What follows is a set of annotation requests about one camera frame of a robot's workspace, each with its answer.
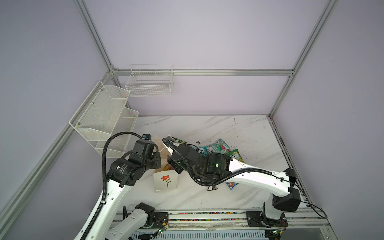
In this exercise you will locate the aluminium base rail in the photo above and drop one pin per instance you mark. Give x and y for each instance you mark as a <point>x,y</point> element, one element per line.
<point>211,220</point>

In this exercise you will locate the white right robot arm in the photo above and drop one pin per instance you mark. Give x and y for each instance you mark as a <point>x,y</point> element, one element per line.
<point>214,169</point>

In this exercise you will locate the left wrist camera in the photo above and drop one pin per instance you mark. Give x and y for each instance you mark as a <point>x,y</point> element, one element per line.
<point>147,137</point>

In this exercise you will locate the green Fox's Spring Tea bag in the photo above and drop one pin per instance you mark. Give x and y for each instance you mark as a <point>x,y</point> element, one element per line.
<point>175,141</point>

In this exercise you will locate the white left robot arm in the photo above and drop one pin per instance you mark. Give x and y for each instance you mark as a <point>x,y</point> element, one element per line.
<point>118,181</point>

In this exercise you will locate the blue M&M's packet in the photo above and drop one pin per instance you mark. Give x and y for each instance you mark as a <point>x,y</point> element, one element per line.
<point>231,185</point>

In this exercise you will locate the white flowered paper bag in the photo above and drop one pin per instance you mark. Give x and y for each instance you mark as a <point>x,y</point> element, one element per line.
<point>165,178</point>

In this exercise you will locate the green yellow Fox's candy bag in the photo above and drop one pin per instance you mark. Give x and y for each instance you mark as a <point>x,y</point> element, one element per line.
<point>235,154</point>

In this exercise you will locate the white wire basket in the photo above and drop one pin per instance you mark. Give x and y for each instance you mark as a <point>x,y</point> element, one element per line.
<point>151,80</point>

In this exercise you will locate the teal green Fox's candy bag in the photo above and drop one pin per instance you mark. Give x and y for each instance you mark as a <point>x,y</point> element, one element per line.
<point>220,147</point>

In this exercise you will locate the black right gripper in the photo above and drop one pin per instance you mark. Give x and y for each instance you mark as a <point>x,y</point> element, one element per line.
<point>172,163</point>

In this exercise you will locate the white mesh two-tier shelf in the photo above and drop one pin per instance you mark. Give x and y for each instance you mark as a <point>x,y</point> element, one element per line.
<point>104,113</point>

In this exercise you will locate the aluminium frame post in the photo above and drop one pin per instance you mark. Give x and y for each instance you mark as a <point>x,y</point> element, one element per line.
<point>91,27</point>

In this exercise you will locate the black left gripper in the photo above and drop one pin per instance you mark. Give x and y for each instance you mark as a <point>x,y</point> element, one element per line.
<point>157,163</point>

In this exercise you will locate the brown chocolate bar wrapper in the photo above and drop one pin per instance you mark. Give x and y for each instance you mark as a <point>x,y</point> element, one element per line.
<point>212,188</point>

